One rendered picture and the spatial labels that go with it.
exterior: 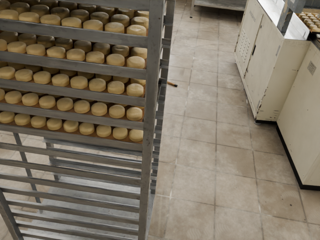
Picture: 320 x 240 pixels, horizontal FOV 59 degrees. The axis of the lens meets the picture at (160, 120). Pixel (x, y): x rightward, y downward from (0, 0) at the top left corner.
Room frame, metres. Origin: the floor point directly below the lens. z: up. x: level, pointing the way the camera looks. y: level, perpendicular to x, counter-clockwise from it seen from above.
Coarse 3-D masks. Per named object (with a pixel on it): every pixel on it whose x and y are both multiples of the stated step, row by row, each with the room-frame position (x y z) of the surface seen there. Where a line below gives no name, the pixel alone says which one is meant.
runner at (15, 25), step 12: (0, 24) 0.67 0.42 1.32; (12, 24) 0.67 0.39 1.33; (24, 24) 0.67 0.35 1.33; (36, 24) 0.67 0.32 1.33; (48, 24) 0.67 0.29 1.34; (60, 36) 0.66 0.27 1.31; (72, 36) 0.66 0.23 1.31; (84, 36) 0.66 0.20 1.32; (96, 36) 0.66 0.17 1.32; (108, 36) 0.66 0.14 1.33; (120, 36) 0.65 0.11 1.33; (132, 36) 0.65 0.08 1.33; (144, 36) 0.65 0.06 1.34
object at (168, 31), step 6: (168, 6) 1.07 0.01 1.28; (174, 6) 1.07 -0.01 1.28; (168, 12) 1.07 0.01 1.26; (168, 30) 1.07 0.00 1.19; (168, 36) 1.07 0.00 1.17; (162, 54) 1.07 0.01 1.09; (168, 54) 1.07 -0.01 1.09; (162, 72) 1.07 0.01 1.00; (162, 90) 1.07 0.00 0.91; (162, 108) 1.07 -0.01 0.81; (162, 120) 1.07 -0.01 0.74; (156, 138) 1.07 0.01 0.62; (156, 150) 1.07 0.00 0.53; (156, 180) 1.07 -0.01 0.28; (150, 192) 1.07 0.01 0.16
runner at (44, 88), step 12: (0, 84) 0.68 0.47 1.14; (12, 84) 0.68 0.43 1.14; (24, 84) 0.67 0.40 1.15; (36, 84) 0.67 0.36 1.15; (72, 96) 0.66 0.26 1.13; (84, 96) 0.66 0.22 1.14; (96, 96) 0.66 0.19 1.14; (108, 96) 0.66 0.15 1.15; (120, 96) 0.66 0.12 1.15; (132, 96) 0.65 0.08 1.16
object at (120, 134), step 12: (0, 120) 0.71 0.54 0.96; (12, 120) 0.73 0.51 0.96; (24, 120) 0.72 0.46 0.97; (36, 120) 0.72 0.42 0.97; (48, 120) 0.73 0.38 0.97; (60, 120) 0.73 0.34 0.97; (72, 120) 0.74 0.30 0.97; (72, 132) 0.70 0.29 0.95; (84, 132) 0.69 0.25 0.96; (96, 132) 0.71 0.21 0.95; (108, 132) 0.70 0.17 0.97; (120, 132) 0.70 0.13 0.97; (132, 132) 0.71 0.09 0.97
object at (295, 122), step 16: (304, 64) 1.95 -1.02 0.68; (304, 80) 1.85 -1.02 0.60; (288, 96) 1.98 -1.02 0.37; (304, 96) 1.76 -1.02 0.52; (288, 112) 1.87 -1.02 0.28; (304, 112) 1.67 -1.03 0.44; (288, 128) 1.78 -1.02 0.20; (304, 128) 1.59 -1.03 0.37; (288, 144) 1.68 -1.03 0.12; (304, 144) 1.50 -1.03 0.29; (304, 160) 1.42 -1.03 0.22; (304, 176) 1.33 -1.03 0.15
